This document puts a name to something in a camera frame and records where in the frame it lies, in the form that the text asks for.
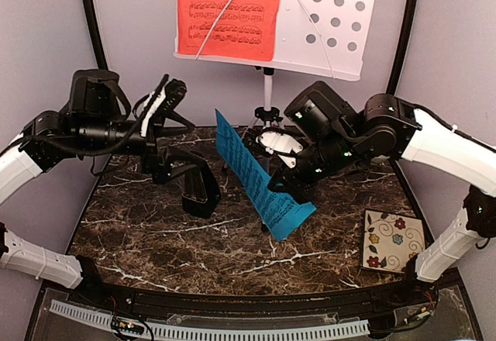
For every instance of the left black frame post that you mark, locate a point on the left black frame post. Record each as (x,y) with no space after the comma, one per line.
(94,34)

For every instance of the red sheet music paper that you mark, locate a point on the red sheet music paper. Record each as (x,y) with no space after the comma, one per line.
(240,29)

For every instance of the right black frame post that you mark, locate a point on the right black frame post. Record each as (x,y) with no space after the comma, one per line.
(402,47)

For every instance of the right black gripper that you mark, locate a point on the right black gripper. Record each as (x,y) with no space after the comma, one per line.
(287,181)

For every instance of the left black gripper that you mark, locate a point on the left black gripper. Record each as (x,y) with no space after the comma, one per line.
(160,167)

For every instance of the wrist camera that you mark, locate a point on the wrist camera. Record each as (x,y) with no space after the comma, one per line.
(273,141)
(160,105)

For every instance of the white slotted cable duct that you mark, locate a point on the white slotted cable duct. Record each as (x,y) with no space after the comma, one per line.
(189,327)

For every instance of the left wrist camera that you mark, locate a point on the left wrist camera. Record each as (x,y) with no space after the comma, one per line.
(160,105)

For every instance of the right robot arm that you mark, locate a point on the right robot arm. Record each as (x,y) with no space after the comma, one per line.
(337,137)

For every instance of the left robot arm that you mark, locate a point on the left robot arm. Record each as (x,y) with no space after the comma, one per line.
(98,120)

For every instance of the black frame post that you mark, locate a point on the black frame post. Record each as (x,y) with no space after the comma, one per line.
(94,34)
(402,47)

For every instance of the blue sheet music paper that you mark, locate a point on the blue sheet music paper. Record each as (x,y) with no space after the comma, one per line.
(280,213)

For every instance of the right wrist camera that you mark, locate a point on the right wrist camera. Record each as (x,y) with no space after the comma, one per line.
(273,141)

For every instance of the floral ceramic tile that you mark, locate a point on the floral ceramic tile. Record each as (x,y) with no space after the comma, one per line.
(390,241)

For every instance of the black metronome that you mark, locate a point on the black metronome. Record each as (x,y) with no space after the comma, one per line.
(201,192)

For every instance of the white music stand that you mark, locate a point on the white music stand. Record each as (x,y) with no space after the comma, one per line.
(326,38)

